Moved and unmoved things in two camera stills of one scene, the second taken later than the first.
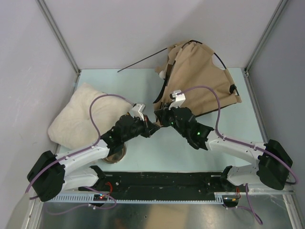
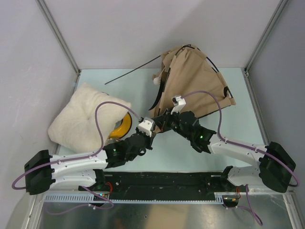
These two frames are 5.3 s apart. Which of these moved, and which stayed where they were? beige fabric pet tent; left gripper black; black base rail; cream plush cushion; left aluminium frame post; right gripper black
Moved: left gripper black; beige fabric pet tent
Stayed: black base rail; left aluminium frame post; right gripper black; cream plush cushion
